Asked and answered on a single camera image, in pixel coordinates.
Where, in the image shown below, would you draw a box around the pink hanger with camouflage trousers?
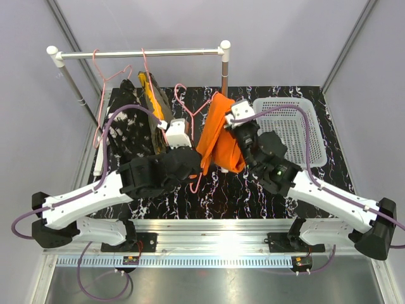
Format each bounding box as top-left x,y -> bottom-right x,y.
140,47 -> 168,143

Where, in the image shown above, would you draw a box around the black white patterned trousers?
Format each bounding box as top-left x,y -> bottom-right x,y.
107,79 -> 154,162

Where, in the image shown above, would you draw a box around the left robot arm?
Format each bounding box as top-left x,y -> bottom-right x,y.
32,146 -> 201,252

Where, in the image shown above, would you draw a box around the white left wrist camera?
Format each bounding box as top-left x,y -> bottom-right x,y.
158,118 -> 192,149

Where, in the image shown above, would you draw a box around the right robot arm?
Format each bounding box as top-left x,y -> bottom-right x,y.
225,120 -> 396,260

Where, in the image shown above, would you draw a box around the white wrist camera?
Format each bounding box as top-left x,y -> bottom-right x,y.
225,100 -> 255,126
158,118 -> 192,149

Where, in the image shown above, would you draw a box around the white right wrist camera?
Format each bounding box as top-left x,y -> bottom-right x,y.
225,100 -> 255,126

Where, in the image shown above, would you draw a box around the white slotted cable duct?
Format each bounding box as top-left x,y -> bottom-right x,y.
56,255 -> 292,269

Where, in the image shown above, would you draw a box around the pink hanger with black trousers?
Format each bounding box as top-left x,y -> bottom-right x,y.
92,49 -> 133,148

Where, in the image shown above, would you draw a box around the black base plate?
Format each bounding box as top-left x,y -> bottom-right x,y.
101,232 -> 158,253
264,232 -> 326,253

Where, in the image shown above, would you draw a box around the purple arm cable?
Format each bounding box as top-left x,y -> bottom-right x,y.
234,104 -> 405,275
11,104 -> 162,300

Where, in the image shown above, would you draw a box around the white plastic basket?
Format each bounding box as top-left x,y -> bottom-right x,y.
252,97 -> 327,168

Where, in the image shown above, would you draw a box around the orange trousers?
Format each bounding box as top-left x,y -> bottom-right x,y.
196,93 -> 246,175

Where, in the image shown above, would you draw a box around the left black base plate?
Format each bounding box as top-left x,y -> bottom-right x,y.
101,232 -> 158,253

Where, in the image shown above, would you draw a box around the aluminium mounting rail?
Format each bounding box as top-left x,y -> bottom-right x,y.
44,217 -> 380,256

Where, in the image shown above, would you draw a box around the camouflage yellow trousers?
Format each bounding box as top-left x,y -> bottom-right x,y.
137,72 -> 173,154

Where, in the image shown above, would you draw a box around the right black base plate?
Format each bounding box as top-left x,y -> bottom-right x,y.
264,232 -> 326,253

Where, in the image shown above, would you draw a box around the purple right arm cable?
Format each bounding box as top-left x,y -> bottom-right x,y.
234,104 -> 405,275

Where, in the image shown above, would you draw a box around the pink hanger with orange trousers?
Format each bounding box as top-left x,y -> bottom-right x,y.
174,84 -> 217,194

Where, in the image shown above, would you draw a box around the silver white clothes rack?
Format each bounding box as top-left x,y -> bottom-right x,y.
46,40 -> 234,177

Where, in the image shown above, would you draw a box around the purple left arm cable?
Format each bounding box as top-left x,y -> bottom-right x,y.
11,104 -> 162,300

